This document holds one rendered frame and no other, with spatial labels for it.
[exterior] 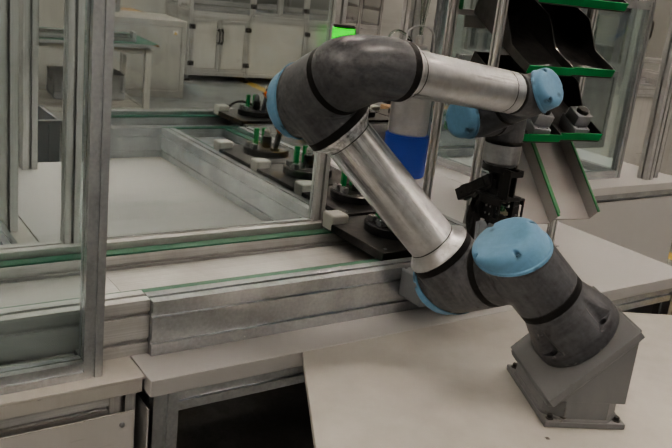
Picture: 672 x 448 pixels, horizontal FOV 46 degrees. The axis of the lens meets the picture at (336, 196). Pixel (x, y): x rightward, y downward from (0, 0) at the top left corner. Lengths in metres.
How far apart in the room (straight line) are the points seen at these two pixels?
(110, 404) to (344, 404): 0.38
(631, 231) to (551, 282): 2.11
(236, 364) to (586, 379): 0.58
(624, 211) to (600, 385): 2.00
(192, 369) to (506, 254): 0.55
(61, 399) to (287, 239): 0.68
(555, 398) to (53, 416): 0.79
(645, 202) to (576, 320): 2.10
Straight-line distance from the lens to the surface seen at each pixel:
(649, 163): 3.45
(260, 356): 1.44
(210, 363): 1.41
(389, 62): 1.19
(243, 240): 1.74
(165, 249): 1.67
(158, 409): 1.40
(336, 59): 1.19
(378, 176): 1.30
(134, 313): 1.40
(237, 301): 1.46
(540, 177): 2.06
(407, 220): 1.33
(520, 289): 1.31
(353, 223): 1.86
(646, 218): 3.46
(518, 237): 1.30
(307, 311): 1.54
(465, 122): 1.51
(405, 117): 2.77
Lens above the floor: 1.52
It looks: 15 degrees down
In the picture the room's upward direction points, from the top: 6 degrees clockwise
